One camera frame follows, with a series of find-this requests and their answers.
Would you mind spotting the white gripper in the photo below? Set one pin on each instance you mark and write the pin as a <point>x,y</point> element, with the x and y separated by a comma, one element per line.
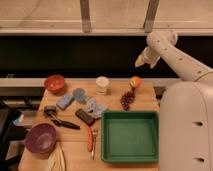
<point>148,56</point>

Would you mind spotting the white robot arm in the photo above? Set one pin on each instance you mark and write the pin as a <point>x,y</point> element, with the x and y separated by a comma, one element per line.
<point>186,108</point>

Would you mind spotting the red orange bowl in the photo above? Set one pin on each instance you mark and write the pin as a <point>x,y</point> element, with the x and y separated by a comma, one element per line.
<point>54,83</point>

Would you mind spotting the purple bowl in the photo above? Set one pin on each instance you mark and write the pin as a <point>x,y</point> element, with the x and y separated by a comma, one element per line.
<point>41,138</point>

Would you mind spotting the red yellow apple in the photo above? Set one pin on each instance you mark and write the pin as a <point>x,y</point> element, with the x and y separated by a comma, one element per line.
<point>135,81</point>

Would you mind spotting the brown grape bunch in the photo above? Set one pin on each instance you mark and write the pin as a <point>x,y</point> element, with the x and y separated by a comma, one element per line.
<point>127,98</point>

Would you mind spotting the white cup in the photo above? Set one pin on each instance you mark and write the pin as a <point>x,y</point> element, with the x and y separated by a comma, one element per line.
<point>102,84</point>

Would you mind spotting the blue round lid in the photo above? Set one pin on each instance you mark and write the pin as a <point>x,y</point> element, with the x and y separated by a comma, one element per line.
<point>79,95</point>

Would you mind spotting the green plastic tray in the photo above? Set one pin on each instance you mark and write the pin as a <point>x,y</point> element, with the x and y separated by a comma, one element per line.
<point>129,137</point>

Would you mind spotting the black rectangular block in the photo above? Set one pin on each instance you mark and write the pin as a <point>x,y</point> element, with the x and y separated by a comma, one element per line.
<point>81,114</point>

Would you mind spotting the blue sponge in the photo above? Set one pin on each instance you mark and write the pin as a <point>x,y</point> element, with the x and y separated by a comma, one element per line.
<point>65,101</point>

